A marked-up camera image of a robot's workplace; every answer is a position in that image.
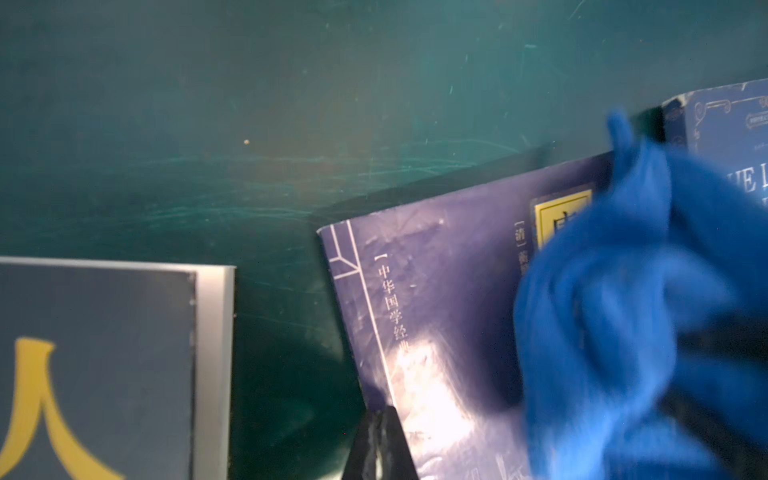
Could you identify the purple book yellow label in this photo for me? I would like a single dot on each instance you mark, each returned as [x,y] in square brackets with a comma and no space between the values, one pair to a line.
[426,292]

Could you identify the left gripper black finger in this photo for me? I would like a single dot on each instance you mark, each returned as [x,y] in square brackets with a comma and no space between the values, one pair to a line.
[380,450]

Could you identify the black book yellow title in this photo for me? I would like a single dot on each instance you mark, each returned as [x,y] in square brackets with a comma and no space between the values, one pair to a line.
[115,370]

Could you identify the blue cloth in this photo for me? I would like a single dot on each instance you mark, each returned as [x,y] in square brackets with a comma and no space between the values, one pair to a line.
[641,327]

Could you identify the blue Little Prince book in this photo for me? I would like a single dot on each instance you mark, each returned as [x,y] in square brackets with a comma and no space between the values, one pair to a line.
[726,125]

